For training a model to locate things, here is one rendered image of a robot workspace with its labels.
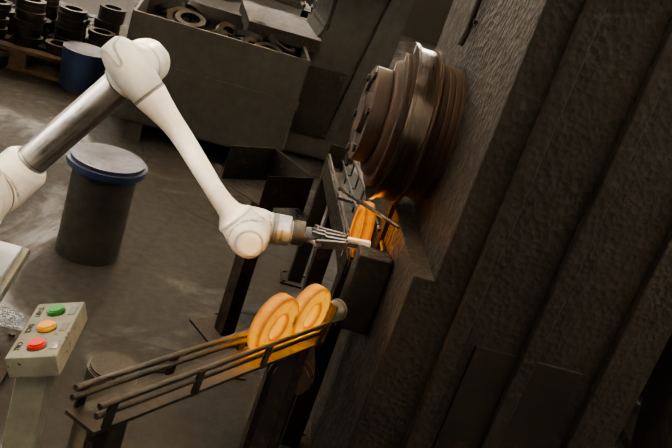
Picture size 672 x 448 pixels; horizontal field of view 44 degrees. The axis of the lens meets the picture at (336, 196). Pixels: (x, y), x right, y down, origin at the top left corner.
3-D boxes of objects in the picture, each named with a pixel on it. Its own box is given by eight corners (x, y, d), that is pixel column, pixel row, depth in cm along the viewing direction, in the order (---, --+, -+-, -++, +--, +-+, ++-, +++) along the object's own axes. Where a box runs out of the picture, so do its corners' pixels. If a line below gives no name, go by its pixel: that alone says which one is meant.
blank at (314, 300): (339, 284, 211) (328, 278, 212) (307, 293, 197) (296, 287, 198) (317, 337, 214) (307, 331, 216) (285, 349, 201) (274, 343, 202)
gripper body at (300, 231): (289, 237, 249) (319, 242, 250) (288, 249, 242) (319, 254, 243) (294, 214, 247) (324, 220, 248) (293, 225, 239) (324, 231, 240)
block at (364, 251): (367, 323, 243) (393, 252, 235) (369, 337, 235) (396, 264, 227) (332, 314, 241) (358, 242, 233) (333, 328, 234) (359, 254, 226)
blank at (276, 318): (308, 293, 197) (297, 287, 199) (272, 303, 184) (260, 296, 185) (285, 350, 201) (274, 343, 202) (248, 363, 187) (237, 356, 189)
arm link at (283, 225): (268, 248, 241) (288, 252, 242) (274, 220, 238) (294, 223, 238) (270, 235, 249) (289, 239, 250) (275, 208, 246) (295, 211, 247)
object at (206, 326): (226, 309, 338) (275, 148, 315) (259, 346, 320) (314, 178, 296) (182, 312, 325) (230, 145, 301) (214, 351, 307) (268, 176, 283)
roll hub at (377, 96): (360, 146, 258) (389, 61, 249) (366, 176, 232) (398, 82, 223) (343, 141, 257) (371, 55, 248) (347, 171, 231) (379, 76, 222)
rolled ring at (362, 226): (369, 204, 245) (380, 207, 246) (359, 196, 264) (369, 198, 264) (352, 264, 247) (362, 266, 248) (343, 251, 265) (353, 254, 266)
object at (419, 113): (378, 172, 272) (427, 35, 256) (392, 229, 228) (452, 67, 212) (360, 167, 271) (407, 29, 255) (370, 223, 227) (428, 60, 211)
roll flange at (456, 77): (407, 181, 273) (457, 44, 257) (426, 239, 229) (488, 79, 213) (378, 172, 272) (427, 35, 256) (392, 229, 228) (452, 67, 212)
